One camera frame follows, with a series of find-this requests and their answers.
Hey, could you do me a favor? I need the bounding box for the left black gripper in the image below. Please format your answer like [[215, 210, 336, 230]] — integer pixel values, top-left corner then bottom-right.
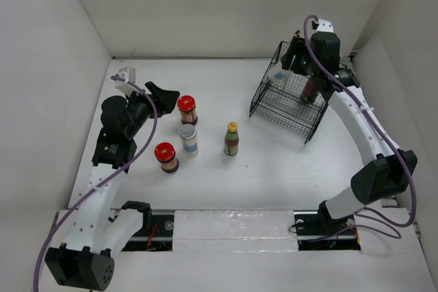
[[124, 81, 178, 138]]

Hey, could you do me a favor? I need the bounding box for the silver lid shaker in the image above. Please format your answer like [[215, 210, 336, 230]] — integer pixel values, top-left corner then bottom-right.
[[179, 124, 199, 157], [267, 62, 292, 82]]

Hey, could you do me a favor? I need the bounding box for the dark soy sauce bottle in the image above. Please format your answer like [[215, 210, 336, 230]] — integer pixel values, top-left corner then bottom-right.
[[300, 79, 319, 104]]

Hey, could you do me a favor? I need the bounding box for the clear glass oil bottle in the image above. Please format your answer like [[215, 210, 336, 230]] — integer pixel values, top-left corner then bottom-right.
[[274, 30, 301, 81]]

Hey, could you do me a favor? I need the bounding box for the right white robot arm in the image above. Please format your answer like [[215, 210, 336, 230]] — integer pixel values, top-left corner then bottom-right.
[[270, 31, 418, 233]]

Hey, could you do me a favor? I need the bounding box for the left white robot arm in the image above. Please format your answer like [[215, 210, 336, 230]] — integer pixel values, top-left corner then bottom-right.
[[44, 79, 180, 291]]

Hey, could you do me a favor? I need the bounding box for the red lid jar back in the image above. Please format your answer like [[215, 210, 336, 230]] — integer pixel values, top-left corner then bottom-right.
[[177, 95, 198, 125]]

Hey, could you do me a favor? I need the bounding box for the red lid jar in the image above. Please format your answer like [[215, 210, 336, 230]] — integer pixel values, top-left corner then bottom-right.
[[177, 95, 198, 125], [154, 142, 179, 174]]

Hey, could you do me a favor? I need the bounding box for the red lid jar front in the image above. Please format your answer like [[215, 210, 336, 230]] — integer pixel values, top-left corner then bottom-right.
[[154, 142, 179, 174]]

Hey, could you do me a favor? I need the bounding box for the green label sauce bottle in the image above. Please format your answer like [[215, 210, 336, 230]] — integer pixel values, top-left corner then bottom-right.
[[224, 122, 239, 156]]

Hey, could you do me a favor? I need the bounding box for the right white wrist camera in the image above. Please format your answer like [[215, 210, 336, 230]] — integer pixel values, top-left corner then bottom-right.
[[311, 19, 334, 33]]

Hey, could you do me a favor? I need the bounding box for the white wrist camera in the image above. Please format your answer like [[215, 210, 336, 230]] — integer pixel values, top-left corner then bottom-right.
[[311, 19, 334, 33], [114, 66, 136, 96]]

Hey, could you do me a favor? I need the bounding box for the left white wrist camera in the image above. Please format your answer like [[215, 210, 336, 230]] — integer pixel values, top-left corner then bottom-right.
[[114, 66, 136, 96]]

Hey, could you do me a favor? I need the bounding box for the black wire rack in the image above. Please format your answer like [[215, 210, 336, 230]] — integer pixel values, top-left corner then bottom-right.
[[249, 40, 347, 144]]

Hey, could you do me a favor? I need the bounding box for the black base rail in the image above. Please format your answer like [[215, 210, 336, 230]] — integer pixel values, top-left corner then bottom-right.
[[123, 210, 360, 252]]

